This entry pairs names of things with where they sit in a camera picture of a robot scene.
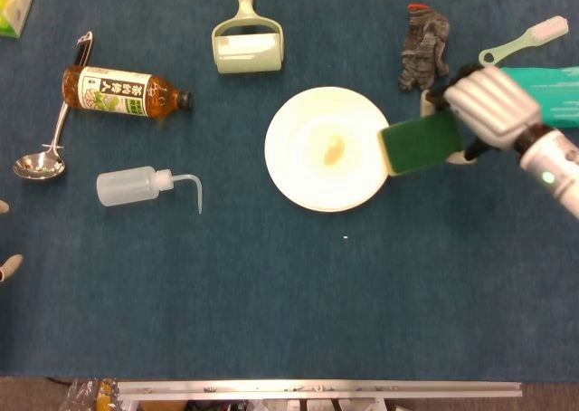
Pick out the green yellow sponge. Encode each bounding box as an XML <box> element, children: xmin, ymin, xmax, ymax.
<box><xmin>376</xmin><ymin>109</ymin><xmax>465</xmax><ymax>177</ymax></box>

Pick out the amber tea bottle green label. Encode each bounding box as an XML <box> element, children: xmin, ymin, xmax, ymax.
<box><xmin>62</xmin><ymin>65</ymin><xmax>194</xmax><ymax>119</ymax></box>

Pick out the teal wet wipes pack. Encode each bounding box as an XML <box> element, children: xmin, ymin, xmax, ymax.
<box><xmin>498</xmin><ymin>66</ymin><xmax>579</xmax><ymax>135</ymax></box>

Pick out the pale green lint roller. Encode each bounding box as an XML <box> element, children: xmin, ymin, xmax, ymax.
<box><xmin>211</xmin><ymin>0</ymin><xmax>285</xmax><ymax>75</ymax></box>

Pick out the stainless steel ladle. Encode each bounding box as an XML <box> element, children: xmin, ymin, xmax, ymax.
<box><xmin>13</xmin><ymin>31</ymin><xmax>94</xmax><ymax>181</ymax></box>

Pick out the grey crumpled cloth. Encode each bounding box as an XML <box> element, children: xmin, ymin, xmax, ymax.
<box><xmin>397</xmin><ymin>4</ymin><xmax>452</xmax><ymax>93</ymax></box>

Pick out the translucent plastic squeeze wash bottle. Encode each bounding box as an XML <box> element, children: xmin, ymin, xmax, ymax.
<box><xmin>96</xmin><ymin>165</ymin><xmax>204</xmax><ymax>215</ymax></box>

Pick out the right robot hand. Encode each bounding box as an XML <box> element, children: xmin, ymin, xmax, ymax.
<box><xmin>419</xmin><ymin>62</ymin><xmax>543</xmax><ymax>165</ymax></box>

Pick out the white round plate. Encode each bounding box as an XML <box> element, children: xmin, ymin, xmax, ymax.
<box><xmin>264</xmin><ymin>86</ymin><xmax>391</xmax><ymax>213</ymax></box>

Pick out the pale green white brush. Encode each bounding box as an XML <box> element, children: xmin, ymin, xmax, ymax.
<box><xmin>478</xmin><ymin>14</ymin><xmax>571</xmax><ymax>67</ymax></box>

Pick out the green white tissue pack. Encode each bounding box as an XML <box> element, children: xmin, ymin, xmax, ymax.
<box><xmin>0</xmin><ymin>0</ymin><xmax>36</xmax><ymax>40</ymax></box>

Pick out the aluminium frame rail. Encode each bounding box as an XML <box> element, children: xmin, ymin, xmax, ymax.
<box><xmin>116</xmin><ymin>379</ymin><xmax>523</xmax><ymax>401</ymax></box>

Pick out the crinkled clear plastic bag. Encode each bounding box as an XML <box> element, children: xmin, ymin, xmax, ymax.
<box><xmin>58</xmin><ymin>377</ymin><xmax>121</xmax><ymax>411</ymax></box>

